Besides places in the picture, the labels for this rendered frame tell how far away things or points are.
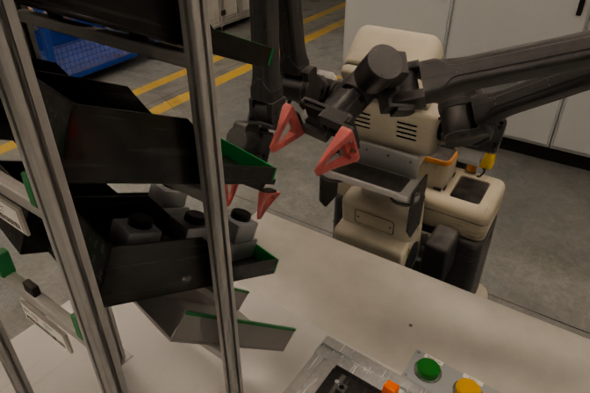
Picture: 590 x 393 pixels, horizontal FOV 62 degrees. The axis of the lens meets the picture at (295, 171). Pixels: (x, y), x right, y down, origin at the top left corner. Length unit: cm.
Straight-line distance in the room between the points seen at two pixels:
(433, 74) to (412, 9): 281
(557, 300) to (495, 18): 179
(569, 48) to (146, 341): 95
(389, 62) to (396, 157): 53
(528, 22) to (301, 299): 267
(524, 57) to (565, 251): 218
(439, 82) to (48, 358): 92
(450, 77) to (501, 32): 268
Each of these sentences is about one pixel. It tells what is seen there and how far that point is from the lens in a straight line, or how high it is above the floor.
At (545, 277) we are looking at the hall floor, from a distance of 274.
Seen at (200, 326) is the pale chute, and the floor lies 118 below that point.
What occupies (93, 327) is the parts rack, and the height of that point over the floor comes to 135.
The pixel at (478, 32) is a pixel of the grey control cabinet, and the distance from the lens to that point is 354.
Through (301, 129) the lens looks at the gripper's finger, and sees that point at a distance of 83.
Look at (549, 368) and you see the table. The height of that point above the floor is 86.
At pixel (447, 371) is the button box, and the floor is 96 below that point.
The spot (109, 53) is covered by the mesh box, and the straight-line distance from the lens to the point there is 510.
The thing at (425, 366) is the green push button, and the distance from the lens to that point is 93.
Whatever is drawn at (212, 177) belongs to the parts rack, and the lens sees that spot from 53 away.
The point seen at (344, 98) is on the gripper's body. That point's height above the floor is 139.
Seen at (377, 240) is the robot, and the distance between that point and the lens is 142.
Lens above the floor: 170
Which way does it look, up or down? 32 degrees down
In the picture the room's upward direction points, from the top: straight up
